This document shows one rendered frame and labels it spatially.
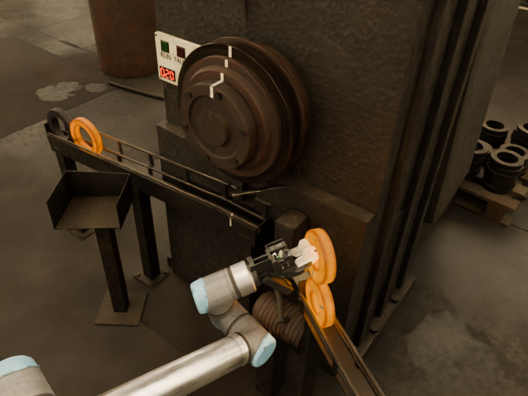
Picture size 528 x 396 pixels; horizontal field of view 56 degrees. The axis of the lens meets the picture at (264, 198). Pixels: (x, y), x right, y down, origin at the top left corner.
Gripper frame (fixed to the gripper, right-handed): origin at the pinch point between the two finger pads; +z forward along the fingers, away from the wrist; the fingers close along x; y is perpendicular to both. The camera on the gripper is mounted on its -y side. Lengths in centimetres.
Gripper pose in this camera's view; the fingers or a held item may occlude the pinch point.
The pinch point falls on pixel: (320, 251)
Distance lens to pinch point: 139.6
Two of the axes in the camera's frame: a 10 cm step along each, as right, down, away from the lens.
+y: -2.4, -7.2, -6.6
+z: 9.2, -3.8, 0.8
